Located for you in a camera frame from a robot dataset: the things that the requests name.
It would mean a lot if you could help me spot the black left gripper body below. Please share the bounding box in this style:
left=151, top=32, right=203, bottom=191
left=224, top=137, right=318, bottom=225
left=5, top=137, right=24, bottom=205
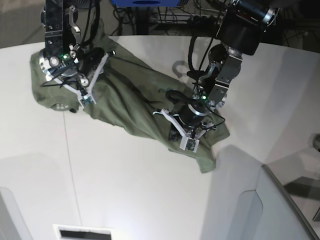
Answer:
left=177, top=104, right=208, bottom=125

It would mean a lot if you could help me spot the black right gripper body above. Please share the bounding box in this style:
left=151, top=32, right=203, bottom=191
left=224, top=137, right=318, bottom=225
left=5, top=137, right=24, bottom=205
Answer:
left=75, top=47, right=104, bottom=75

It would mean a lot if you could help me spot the green t-shirt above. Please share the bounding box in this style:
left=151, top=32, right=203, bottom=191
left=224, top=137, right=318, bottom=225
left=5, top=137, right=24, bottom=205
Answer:
left=29, top=17, right=231, bottom=175

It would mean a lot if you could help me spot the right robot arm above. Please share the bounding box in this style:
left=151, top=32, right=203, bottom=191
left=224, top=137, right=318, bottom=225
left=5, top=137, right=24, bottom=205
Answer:
left=39, top=0, right=104, bottom=82

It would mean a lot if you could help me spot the blue box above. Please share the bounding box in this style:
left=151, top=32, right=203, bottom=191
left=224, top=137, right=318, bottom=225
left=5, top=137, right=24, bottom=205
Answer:
left=111, top=0, right=180, bottom=8

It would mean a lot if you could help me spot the black table leg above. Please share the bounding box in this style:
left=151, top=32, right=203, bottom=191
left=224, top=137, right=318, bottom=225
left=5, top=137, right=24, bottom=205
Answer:
left=135, top=7, right=150, bottom=36

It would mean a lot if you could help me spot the black power strip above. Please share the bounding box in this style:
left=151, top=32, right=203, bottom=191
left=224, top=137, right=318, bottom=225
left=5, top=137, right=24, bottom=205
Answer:
left=187, top=15, right=222, bottom=26

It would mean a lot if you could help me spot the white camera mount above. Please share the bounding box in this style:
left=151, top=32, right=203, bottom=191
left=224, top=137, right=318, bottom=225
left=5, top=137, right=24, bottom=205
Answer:
left=46, top=50, right=116, bottom=107
left=152, top=108, right=217, bottom=153

